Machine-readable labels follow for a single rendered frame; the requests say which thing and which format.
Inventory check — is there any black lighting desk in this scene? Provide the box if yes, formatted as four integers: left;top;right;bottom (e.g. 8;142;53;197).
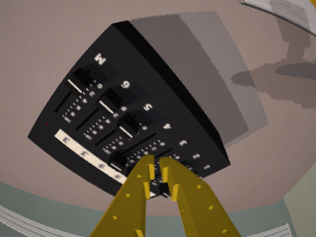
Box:
28;20;231;199

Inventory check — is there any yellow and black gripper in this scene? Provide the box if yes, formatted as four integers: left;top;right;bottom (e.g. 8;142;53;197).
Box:
89;155;241;237

